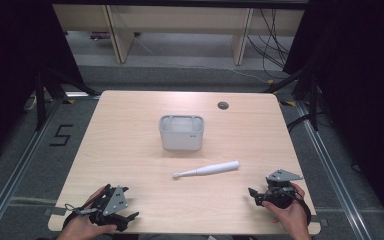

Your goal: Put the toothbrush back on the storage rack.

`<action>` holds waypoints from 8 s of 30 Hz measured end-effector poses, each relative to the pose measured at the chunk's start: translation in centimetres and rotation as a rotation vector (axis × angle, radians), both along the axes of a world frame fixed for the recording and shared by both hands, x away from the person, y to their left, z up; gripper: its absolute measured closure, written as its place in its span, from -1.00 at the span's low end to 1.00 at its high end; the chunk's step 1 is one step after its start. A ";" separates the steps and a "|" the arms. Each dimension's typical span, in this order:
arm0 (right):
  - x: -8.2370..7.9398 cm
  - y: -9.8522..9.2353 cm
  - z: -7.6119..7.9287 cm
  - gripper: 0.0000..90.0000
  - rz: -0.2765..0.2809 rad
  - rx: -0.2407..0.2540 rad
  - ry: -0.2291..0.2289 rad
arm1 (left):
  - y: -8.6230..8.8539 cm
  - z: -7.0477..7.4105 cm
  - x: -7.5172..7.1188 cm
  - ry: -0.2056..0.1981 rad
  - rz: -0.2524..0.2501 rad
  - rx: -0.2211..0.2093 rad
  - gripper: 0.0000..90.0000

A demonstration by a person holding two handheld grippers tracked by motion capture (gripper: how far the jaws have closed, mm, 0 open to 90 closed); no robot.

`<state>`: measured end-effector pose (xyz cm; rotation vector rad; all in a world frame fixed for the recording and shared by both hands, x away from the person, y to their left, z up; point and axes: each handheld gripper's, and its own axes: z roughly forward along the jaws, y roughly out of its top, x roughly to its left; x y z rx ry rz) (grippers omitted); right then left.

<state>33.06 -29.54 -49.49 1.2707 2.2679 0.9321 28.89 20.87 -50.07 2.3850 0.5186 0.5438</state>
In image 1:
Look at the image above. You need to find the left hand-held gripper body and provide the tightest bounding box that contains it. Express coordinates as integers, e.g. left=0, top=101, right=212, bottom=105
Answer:
left=88, top=183, right=130, bottom=231

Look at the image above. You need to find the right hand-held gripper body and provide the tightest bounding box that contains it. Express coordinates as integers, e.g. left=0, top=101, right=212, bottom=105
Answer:
left=259, top=168, right=304, bottom=210

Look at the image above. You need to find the person's right hand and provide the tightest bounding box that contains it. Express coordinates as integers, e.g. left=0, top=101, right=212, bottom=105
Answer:
left=261, top=182, right=311, bottom=240

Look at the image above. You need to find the person's left hand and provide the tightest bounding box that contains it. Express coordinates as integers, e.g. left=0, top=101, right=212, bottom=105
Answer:
left=56, top=185, right=118, bottom=240

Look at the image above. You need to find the white electric toothbrush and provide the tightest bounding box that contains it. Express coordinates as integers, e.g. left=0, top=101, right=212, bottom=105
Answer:
left=172, top=160, right=241, bottom=179

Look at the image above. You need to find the white plastic holder box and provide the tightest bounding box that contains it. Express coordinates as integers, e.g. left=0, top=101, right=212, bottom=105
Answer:
left=158, top=114, right=205, bottom=152

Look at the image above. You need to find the black metal stand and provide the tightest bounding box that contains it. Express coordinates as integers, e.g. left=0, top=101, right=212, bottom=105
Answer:
left=33, top=64, right=101, bottom=132
left=263, top=63, right=321, bottom=133

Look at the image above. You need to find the aluminium floor rail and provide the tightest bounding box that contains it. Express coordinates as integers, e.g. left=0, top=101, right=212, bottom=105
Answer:
left=294, top=99, right=373, bottom=240
left=0, top=98, right=66, bottom=240

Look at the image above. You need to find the black cable bundle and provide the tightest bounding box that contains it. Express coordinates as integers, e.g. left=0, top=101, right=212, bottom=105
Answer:
left=245, top=8, right=293, bottom=80

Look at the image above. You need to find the light wooden desk frame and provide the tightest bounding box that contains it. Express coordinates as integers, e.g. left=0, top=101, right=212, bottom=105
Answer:
left=52, top=3, right=306, bottom=67

